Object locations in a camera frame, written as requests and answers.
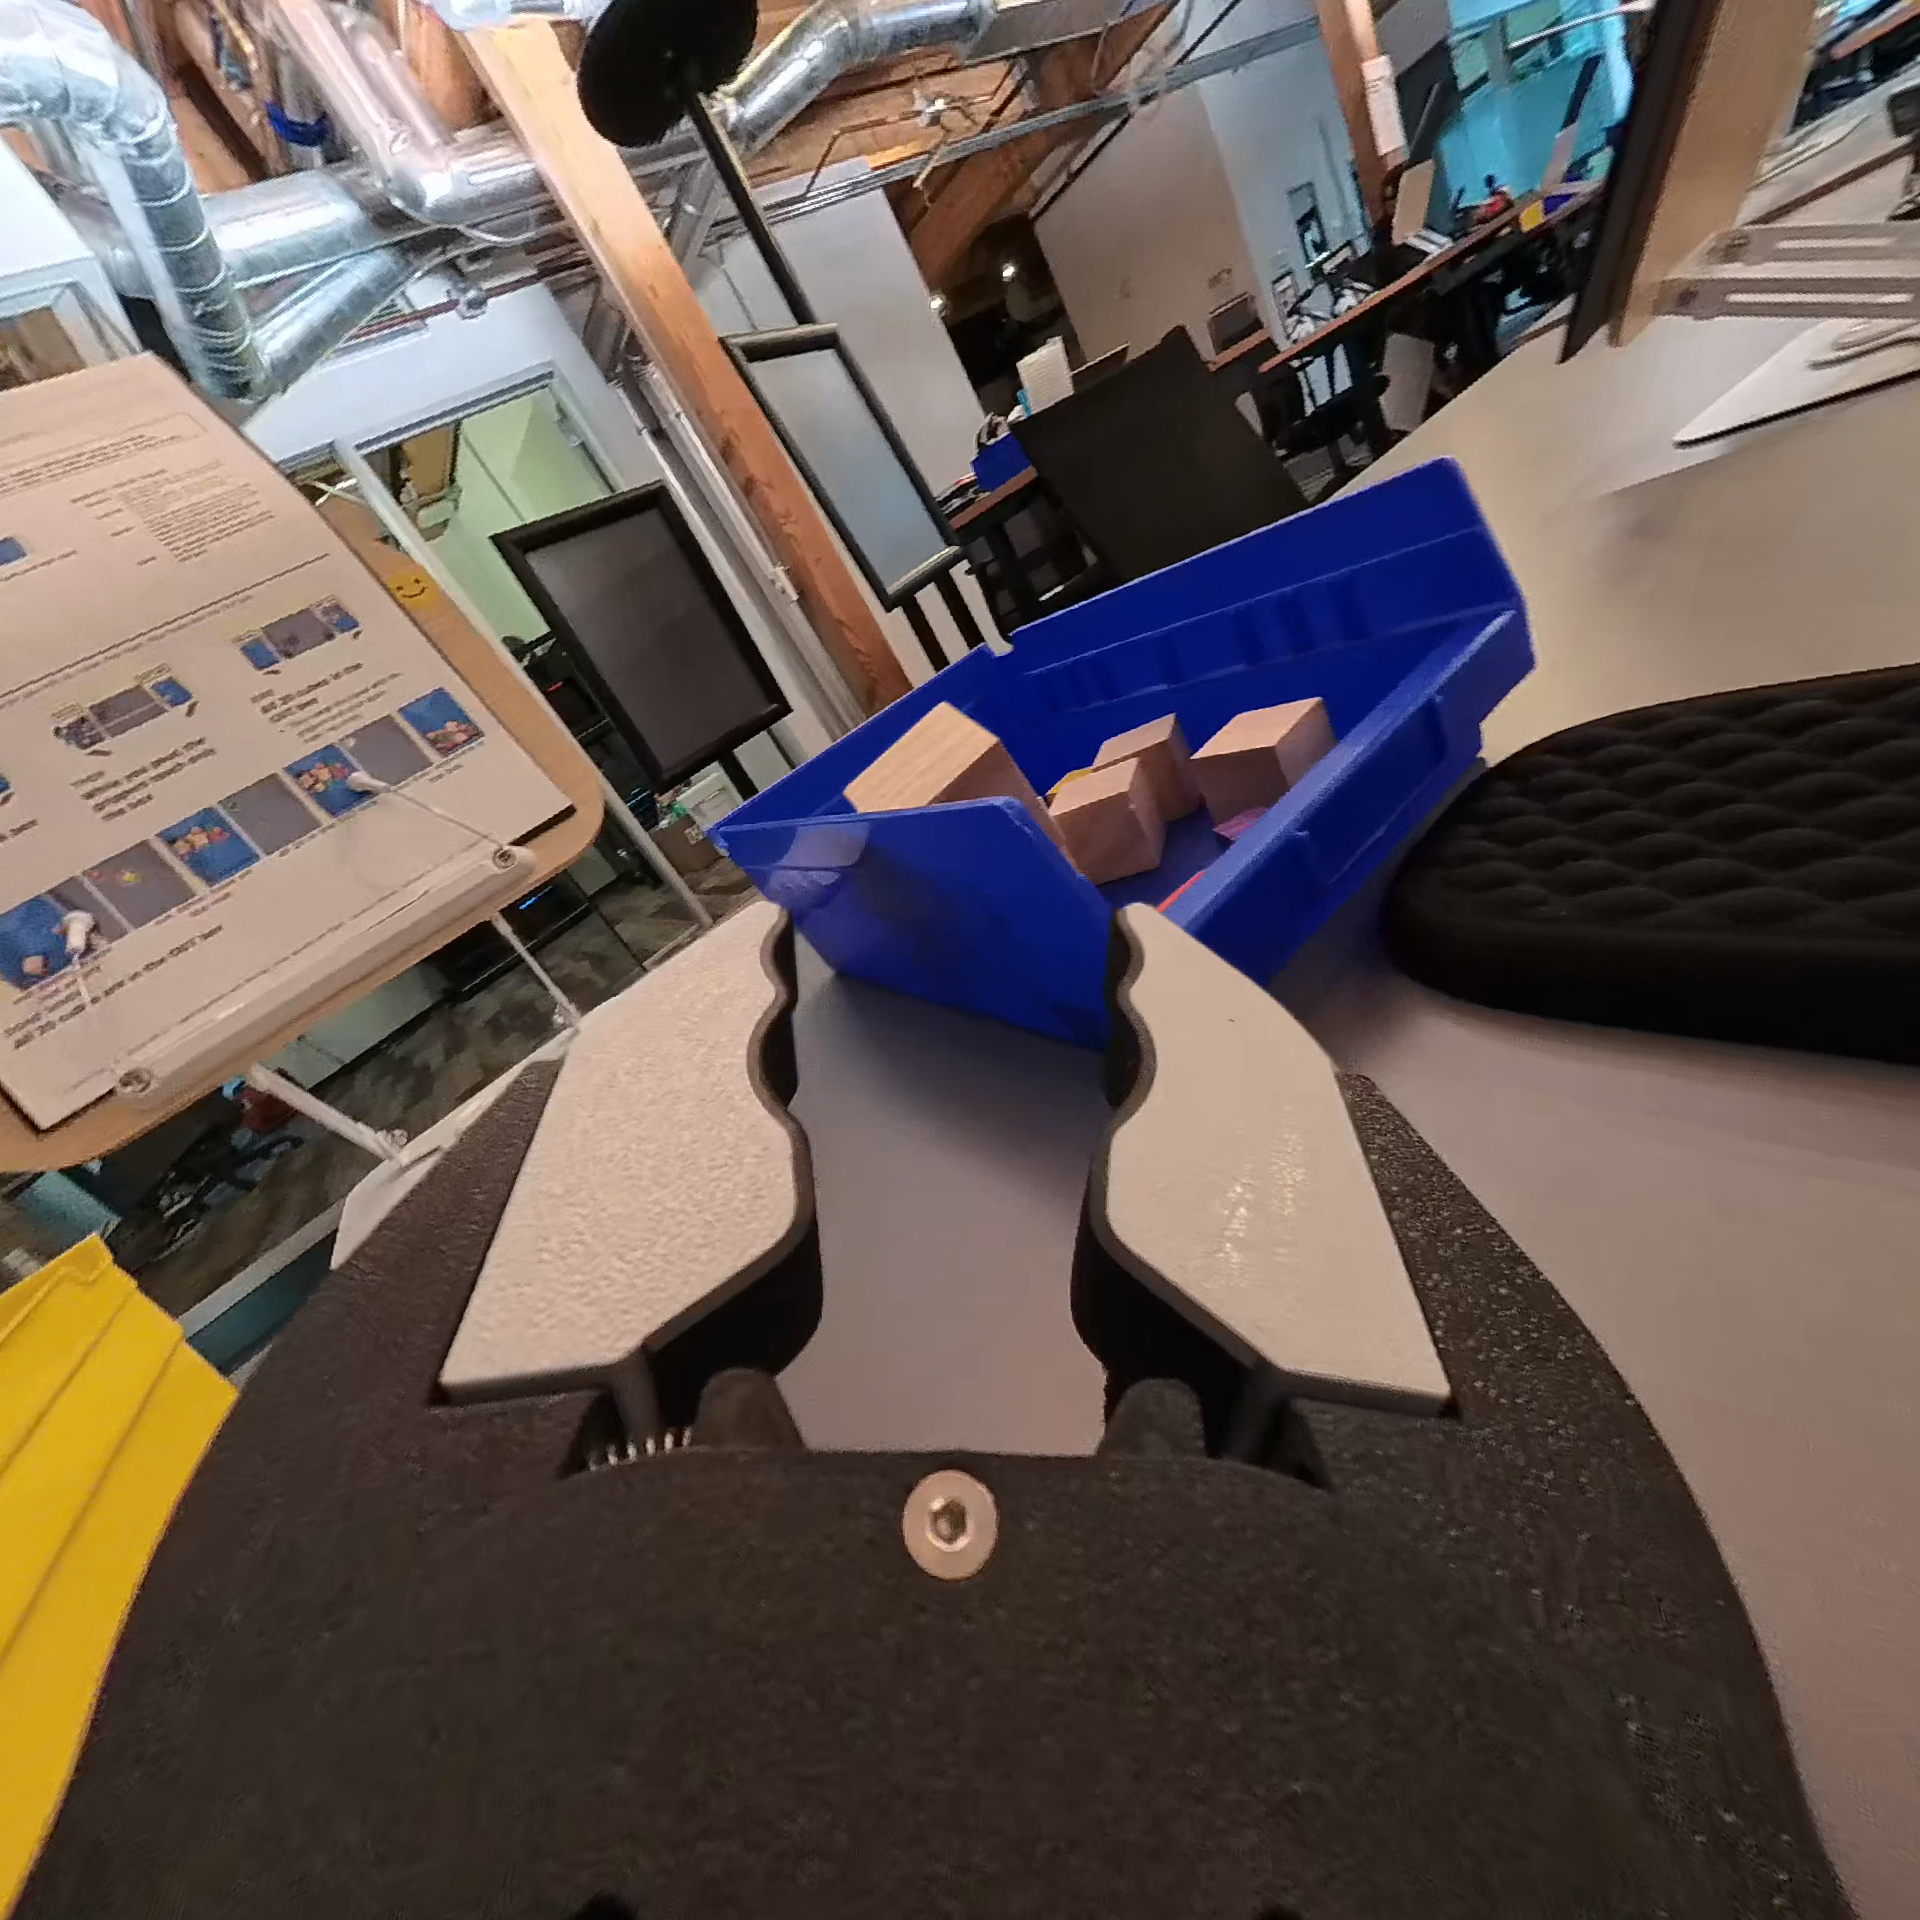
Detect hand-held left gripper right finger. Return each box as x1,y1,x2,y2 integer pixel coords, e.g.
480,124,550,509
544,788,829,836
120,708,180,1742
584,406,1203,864
1084,903,1455,1418

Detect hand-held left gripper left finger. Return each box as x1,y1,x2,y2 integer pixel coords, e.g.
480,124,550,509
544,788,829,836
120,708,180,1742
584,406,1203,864
434,901,826,1413

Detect blue plastic box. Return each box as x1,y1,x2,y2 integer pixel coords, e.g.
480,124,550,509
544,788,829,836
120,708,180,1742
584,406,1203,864
708,456,1538,1052

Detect pile of coloured wooden cubes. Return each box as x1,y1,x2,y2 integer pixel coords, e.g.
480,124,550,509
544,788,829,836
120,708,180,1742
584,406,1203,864
844,695,1339,903

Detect yellow plastic box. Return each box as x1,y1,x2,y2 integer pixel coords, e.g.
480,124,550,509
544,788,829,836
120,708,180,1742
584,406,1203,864
0,1231,242,1877

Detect white board stand base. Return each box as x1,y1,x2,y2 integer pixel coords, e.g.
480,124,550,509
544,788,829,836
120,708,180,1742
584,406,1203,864
246,901,722,1277

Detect black quilted mat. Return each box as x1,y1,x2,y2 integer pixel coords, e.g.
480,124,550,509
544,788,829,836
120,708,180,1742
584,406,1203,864
1381,663,1920,1069

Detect black framed screen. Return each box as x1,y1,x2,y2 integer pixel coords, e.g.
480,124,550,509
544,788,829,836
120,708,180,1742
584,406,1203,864
491,481,794,788
720,321,962,608

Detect wooden board with instruction sheet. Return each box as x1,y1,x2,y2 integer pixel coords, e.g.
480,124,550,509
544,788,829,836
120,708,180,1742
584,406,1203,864
0,351,606,1172

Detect black office chair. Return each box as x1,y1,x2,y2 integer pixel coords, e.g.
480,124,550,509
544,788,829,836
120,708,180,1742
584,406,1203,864
1008,326,1308,632

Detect long wooden desk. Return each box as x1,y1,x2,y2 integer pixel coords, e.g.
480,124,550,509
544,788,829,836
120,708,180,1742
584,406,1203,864
1259,194,1594,377

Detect black round disc on pole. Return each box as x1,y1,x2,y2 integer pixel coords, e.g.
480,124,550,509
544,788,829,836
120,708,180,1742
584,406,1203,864
575,0,840,325

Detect neighbouring wooden board stand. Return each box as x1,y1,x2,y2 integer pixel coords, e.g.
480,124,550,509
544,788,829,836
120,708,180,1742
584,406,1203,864
1559,0,1920,444

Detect silver ventilation duct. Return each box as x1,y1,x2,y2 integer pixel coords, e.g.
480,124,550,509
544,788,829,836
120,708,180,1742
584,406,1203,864
0,0,999,406

